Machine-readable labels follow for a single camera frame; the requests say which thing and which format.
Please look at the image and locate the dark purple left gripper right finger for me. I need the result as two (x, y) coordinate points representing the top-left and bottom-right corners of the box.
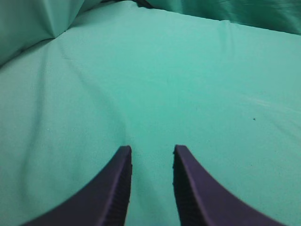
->
(173, 145), (281, 226)

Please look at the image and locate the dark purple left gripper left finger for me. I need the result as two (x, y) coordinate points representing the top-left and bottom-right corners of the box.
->
(25, 145), (132, 226)

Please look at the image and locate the green table cloth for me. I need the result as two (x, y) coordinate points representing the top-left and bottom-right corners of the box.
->
(0, 1), (301, 226)

